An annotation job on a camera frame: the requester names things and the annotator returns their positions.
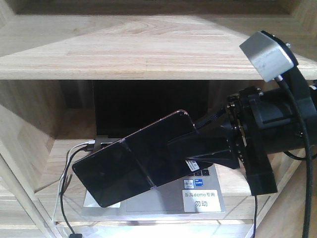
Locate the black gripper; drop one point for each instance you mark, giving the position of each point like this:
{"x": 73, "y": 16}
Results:
{"x": 215, "y": 141}

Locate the black smartphone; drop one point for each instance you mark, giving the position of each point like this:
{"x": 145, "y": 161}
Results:
{"x": 136, "y": 163}

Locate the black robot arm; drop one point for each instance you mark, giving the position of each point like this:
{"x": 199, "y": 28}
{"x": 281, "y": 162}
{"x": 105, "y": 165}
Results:
{"x": 276, "y": 117}

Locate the white label sticker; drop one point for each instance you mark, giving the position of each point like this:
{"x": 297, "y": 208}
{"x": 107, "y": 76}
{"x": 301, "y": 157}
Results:
{"x": 201, "y": 201}

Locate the silver laptop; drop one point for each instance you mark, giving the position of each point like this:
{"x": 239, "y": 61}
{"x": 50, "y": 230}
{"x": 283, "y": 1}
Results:
{"x": 123, "y": 108}

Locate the low wooden shelf unit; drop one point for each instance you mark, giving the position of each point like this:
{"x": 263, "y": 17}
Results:
{"x": 46, "y": 42}

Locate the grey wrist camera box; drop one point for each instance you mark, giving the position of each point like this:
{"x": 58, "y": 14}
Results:
{"x": 270, "y": 56}

